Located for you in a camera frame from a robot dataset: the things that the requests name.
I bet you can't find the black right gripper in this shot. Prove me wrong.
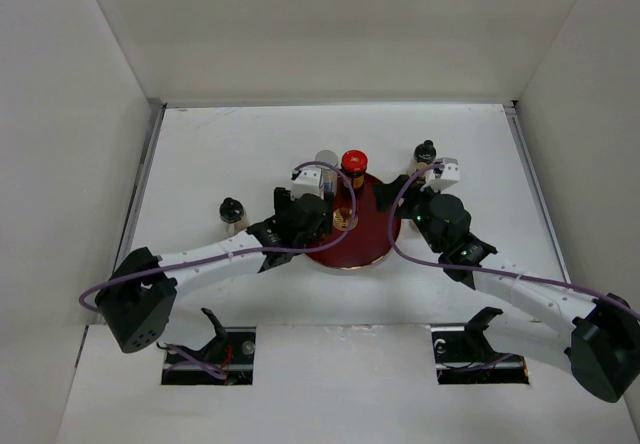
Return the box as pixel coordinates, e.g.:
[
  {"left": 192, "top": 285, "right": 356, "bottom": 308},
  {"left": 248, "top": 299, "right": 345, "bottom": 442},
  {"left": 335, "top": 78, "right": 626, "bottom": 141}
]
[{"left": 371, "top": 174, "right": 449, "bottom": 254}]

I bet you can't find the red cap sauce jar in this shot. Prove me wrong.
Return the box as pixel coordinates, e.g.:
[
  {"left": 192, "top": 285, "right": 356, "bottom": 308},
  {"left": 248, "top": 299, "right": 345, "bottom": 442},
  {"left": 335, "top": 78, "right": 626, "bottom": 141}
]
[{"left": 341, "top": 149, "right": 368, "bottom": 190}]

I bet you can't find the silver cap shaker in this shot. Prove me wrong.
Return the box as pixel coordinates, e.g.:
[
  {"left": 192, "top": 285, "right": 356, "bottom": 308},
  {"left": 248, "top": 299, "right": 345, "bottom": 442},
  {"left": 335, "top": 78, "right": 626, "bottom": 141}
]
[{"left": 315, "top": 150, "right": 338, "bottom": 196}]

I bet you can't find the white powder glass jar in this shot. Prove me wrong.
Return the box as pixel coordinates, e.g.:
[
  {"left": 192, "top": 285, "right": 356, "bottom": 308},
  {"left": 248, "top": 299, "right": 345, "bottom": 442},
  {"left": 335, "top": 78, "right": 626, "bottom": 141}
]
[{"left": 407, "top": 139, "right": 437, "bottom": 175}]

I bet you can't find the black lid spice jar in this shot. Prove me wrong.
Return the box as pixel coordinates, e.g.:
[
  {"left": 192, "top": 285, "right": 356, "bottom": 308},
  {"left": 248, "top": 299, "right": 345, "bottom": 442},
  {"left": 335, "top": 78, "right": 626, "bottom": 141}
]
[{"left": 219, "top": 197, "right": 249, "bottom": 237}]

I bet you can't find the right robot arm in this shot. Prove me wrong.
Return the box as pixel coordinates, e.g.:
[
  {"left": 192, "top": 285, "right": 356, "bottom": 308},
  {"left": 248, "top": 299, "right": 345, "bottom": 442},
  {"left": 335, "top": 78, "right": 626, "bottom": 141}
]
[{"left": 373, "top": 174, "right": 639, "bottom": 403}]

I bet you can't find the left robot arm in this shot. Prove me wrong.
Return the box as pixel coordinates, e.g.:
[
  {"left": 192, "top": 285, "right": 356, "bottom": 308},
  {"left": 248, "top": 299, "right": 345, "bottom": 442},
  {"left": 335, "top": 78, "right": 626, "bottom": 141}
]
[{"left": 95, "top": 188, "right": 331, "bottom": 354}]

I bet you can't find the red round tray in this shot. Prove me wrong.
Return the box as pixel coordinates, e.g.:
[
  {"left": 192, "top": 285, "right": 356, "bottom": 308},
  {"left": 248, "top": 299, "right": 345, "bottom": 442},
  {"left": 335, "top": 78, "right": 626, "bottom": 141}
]
[{"left": 307, "top": 174, "right": 392, "bottom": 270}]

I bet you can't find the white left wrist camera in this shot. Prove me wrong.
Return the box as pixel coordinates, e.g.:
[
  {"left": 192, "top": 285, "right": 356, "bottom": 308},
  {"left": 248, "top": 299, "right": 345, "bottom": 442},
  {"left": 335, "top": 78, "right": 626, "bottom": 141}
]
[{"left": 290, "top": 166, "right": 323, "bottom": 199}]

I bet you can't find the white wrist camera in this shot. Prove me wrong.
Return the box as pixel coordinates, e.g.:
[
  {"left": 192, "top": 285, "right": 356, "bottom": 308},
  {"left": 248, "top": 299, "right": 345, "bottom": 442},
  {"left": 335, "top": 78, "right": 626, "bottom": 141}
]
[
  {"left": 421, "top": 157, "right": 460, "bottom": 192},
  {"left": 290, "top": 166, "right": 323, "bottom": 199}
]

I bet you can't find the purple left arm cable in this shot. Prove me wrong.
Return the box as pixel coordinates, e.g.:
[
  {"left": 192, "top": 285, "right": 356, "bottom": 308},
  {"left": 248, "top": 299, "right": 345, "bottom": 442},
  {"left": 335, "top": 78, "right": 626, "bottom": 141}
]
[{"left": 78, "top": 160, "right": 359, "bottom": 380}]

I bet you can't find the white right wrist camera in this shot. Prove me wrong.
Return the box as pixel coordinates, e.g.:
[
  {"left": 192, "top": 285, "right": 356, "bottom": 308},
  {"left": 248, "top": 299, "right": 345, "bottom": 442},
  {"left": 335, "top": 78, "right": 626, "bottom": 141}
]
[{"left": 421, "top": 157, "right": 460, "bottom": 192}]

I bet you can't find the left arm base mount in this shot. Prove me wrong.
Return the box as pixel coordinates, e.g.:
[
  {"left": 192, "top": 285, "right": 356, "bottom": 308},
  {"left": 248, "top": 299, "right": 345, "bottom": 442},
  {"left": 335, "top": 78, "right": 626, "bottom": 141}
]
[{"left": 156, "top": 308, "right": 257, "bottom": 386}]

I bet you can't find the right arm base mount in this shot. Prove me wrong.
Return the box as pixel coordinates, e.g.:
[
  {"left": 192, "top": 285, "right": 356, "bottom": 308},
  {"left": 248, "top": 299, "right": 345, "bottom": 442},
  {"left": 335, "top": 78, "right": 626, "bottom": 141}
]
[{"left": 431, "top": 307, "right": 529, "bottom": 385}]

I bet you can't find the aluminium table edge rail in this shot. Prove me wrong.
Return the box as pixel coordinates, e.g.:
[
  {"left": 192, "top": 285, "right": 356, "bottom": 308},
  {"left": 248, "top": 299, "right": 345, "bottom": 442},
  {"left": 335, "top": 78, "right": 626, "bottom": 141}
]
[{"left": 109, "top": 98, "right": 167, "bottom": 275}]

